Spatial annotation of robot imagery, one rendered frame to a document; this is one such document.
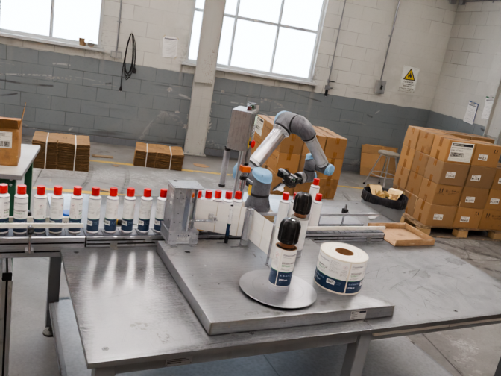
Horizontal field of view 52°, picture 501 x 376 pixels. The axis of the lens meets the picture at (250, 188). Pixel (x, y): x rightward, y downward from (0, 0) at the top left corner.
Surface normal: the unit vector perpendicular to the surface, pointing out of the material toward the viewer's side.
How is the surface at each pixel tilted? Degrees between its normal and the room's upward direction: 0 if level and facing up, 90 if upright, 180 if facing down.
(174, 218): 90
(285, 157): 87
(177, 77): 90
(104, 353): 0
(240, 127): 90
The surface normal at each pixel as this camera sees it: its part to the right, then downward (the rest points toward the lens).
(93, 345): 0.17, -0.95
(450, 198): 0.29, 0.30
